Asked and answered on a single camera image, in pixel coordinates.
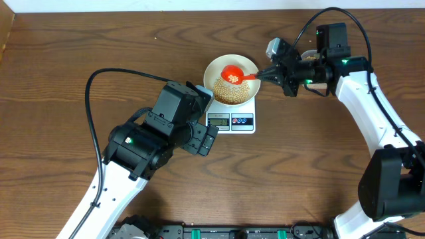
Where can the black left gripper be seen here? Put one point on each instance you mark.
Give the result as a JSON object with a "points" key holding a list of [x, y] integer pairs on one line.
{"points": [[202, 139]]}

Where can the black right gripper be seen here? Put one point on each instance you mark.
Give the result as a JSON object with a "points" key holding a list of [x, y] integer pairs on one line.
{"points": [[280, 76]]}

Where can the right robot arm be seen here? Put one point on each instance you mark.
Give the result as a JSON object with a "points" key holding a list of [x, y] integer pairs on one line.
{"points": [[392, 186]]}

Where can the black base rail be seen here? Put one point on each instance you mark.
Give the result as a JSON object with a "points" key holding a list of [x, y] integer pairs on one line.
{"points": [[140, 227]]}

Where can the cream ceramic bowl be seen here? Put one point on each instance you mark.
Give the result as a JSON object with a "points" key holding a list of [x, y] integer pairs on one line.
{"points": [[225, 92]]}

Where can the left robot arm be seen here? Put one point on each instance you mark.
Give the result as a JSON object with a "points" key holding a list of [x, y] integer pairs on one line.
{"points": [[136, 149]]}

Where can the pile of soybeans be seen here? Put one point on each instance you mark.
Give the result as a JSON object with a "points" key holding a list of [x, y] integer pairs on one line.
{"points": [[303, 73]]}

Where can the white digital kitchen scale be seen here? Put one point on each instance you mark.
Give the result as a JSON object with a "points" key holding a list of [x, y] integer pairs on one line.
{"points": [[233, 119]]}

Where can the clear plastic container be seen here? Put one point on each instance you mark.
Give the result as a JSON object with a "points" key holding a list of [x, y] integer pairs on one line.
{"points": [[312, 55]]}

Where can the red plastic measuring scoop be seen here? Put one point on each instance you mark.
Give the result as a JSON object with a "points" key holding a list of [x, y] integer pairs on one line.
{"points": [[234, 75]]}

